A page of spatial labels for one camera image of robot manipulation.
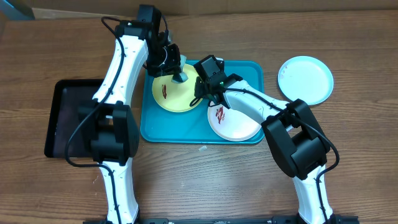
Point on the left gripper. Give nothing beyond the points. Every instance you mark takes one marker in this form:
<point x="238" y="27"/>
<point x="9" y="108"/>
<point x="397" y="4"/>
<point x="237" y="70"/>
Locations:
<point x="170" y="68"/>

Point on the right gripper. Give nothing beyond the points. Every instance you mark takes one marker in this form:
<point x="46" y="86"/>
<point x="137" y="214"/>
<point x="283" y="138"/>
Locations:
<point x="201" y="93"/>

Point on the green scrubbing sponge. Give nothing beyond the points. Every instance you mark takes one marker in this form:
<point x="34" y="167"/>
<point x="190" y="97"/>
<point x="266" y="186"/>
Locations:
<point x="181" y="76"/>

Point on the green rimmed plate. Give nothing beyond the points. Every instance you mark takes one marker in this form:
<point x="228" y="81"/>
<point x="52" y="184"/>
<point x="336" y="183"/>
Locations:
<point x="175" y="97"/>

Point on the light blue plate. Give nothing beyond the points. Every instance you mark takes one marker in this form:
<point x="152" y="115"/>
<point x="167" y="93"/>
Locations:
<point x="305" y="78"/>

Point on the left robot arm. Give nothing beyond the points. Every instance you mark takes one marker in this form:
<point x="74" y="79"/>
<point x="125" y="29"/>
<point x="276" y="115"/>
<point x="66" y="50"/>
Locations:
<point x="109" y="131"/>

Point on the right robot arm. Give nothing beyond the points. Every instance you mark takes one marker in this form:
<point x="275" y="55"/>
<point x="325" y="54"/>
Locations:
<point x="297" y="143"/>

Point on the teal plastic tray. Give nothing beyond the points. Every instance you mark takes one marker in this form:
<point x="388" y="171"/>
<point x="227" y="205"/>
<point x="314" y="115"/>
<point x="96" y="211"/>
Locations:
<point x="191" y="127"/>

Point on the black rectangular tray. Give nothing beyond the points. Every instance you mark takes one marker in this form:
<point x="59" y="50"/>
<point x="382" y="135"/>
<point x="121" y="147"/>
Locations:
<point x="67" y="97"/>

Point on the white plate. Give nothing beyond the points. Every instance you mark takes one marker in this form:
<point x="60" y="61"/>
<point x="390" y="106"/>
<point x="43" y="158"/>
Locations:
<point x="231" y="125"/>

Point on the small white paper scrap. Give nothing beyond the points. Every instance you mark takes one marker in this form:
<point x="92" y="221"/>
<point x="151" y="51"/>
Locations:
<point x="203" y="148"/>

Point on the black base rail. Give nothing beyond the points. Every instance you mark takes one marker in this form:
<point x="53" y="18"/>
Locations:
<point x="284" y="219"/>

